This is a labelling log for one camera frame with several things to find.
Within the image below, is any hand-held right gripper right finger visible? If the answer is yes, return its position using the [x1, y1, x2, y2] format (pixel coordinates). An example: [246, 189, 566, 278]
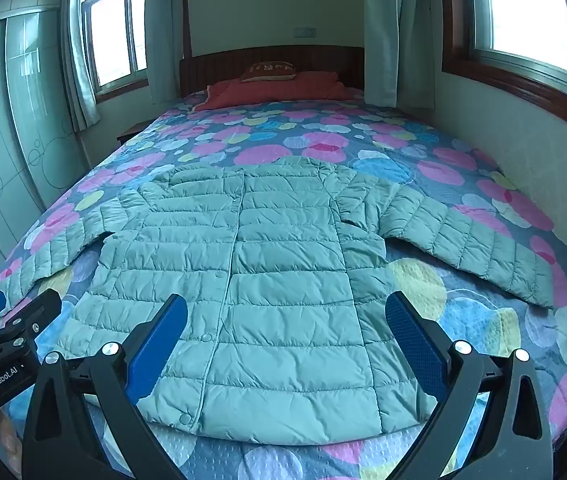
[385, 290, 551, 480]

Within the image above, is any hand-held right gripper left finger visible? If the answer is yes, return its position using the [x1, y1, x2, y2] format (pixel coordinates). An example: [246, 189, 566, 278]
[22, 294, 189, 480]

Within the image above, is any light green puffer jacket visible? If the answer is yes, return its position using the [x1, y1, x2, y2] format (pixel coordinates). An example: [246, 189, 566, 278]
[0, 156, 557, 448]

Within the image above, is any glossy white wardrobe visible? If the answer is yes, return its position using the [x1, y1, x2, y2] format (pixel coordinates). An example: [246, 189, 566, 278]
[0, 0, 89, 311]

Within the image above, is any dark wooden nightstand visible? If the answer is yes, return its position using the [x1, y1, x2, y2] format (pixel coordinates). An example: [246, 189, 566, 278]
[116, 124, 149, 146]

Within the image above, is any circle-patterned bedspread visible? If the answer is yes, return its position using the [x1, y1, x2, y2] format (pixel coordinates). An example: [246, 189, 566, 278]
[0, 91, 567, 480]

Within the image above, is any narrow pale curtain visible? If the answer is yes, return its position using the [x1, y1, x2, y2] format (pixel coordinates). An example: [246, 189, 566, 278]
[60, 0, 101, 133]

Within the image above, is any wooden window trim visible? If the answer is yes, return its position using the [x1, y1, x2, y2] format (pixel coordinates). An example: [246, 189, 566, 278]
[437, 0, 567, 133]

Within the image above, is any red pillow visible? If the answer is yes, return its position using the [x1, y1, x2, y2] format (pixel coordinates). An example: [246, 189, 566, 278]
[193, 71, 364, 111]

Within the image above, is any small aluminium-framed window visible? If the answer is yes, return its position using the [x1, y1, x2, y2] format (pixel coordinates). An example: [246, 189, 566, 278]
[80, 0, 150, 93]

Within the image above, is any dark wooden headboard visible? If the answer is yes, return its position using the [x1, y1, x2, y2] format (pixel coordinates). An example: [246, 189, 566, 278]
[179, 46, 365, 101]

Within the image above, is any pale curtain beside headboard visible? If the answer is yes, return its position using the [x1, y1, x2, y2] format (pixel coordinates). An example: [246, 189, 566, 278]
[146, 0, 194, 106]

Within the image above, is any brown printed cushion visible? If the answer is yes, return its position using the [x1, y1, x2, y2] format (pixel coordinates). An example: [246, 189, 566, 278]
[240, 61, 297, 83]

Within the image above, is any wide pale curtain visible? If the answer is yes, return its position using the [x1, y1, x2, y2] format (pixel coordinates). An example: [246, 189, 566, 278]
[363, 0, 437, 109]

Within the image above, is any large aluminium-framed window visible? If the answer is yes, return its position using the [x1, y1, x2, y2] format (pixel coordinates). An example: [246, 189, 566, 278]
[468, 0, 567, 96]

